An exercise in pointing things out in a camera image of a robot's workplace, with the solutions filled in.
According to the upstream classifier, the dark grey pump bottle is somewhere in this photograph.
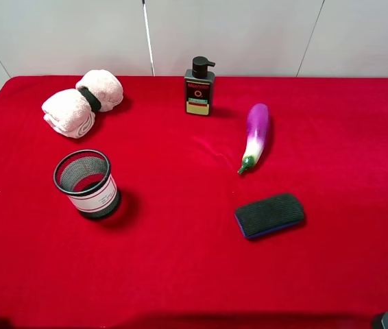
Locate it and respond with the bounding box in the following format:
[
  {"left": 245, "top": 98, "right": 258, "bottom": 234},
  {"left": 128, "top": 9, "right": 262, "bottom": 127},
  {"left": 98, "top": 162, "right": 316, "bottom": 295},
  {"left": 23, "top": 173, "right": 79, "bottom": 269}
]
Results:
[{"left": 184, "top": 56, "right": 215, "bottom": 116}]

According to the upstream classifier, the purple toy eggplant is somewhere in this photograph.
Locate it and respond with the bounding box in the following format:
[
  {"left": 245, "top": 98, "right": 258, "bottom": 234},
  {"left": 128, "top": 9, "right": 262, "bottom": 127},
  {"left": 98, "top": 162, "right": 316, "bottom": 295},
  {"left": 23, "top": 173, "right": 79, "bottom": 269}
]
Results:
[{"left": 238, "top": 103, "right": 270, "bottom": 175}]

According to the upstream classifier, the black blue board eraser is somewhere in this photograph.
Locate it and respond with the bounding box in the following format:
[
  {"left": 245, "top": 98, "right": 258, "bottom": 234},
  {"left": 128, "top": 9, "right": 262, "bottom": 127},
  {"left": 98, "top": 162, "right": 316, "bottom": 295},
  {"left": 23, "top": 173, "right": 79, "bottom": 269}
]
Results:
[{"left": 234, "top": 193, "right": 306, "bottom": 239}]

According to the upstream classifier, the red velvet table cloth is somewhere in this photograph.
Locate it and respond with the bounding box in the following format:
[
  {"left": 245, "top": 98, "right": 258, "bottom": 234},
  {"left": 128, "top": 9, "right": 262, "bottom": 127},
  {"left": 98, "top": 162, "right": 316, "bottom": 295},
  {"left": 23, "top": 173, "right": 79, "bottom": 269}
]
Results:
[{"left": 0, "top": 76, "right": 388, "bottom": 328}]

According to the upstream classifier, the black mesh pen cup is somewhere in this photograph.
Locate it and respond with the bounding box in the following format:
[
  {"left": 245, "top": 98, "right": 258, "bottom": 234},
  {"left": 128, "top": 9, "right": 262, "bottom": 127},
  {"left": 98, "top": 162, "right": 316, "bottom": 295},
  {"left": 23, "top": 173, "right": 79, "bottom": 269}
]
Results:
[{"left": 53, "top": 149, "right": 122, "bottom": 221}]

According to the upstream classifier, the black band on towel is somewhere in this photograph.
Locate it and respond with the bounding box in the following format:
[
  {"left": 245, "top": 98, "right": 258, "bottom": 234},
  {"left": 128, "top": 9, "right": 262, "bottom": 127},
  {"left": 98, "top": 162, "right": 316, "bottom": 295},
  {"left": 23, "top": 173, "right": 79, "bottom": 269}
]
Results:
[{"left": 78, "top": 86, "right": 101, "bottom": 112}]

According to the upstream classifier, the rolled pink towel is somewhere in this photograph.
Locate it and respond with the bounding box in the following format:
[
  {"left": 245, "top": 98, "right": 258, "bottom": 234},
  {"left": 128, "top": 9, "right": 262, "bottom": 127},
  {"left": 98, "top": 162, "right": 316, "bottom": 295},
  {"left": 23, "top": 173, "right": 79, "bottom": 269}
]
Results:
[{"left": 41, "top": 69, "right": 123, "bottom": 139}]

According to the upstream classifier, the grey metal wall strip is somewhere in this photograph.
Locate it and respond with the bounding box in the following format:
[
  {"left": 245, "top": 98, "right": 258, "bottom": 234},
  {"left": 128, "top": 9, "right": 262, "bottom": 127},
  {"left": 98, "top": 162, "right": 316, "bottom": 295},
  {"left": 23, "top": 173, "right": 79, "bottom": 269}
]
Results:
[{"left": 141, "top": 0, "right": 156, "bottom": 76}]

